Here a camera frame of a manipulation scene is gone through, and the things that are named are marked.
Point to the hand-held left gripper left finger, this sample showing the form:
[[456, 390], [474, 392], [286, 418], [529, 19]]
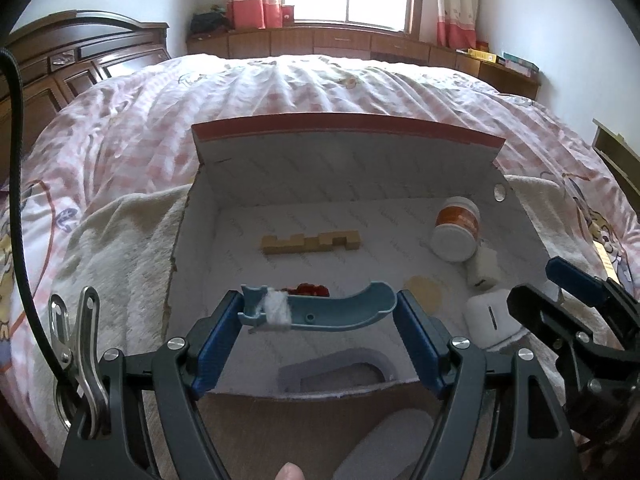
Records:
[[217, 345]]

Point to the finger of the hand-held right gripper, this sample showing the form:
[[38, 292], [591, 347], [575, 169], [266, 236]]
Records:
[[575, 276], [537, 307]]

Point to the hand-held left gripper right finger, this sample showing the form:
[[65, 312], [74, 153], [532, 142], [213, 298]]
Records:
[[417, 345]]

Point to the white plastic case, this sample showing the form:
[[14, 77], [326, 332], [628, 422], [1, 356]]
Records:
[[487, 315]]

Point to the teal curved plastic piece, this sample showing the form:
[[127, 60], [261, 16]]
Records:
[[340, 310]]

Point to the lavender curved plastic piece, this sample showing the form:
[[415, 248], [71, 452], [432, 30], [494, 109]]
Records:
[[300, 372]]

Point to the white jar with orange label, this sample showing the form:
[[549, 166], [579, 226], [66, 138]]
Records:
[[455, 240]]

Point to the wooden puzzle block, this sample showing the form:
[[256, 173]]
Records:
[[310, 243]]

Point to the red cardboard box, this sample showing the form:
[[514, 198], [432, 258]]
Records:
[[350, 160]]

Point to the person's left hand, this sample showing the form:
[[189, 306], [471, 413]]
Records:
[[290, 472]]

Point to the small red toy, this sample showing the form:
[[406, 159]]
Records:
[[306, 290]]

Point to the metal spring clip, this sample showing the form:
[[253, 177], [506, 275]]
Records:
[[90, 360]]

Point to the olive wooden furniture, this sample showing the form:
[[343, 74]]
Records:
[[617, 147]]

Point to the yellow book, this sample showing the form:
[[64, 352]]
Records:
[[482, 55]]

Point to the pink checked blanket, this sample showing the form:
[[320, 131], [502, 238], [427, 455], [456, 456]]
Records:
[[300, 90]]

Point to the wooden window cabinet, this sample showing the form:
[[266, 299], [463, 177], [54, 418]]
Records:
[[340, 42]]

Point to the dark wooden headboard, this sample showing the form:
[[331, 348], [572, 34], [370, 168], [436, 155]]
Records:
[[75, 60]]

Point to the dark bag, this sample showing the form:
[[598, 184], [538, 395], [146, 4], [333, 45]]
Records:
[[207, 22]]

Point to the small red box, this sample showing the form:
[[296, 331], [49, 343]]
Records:
[[288, 15]]

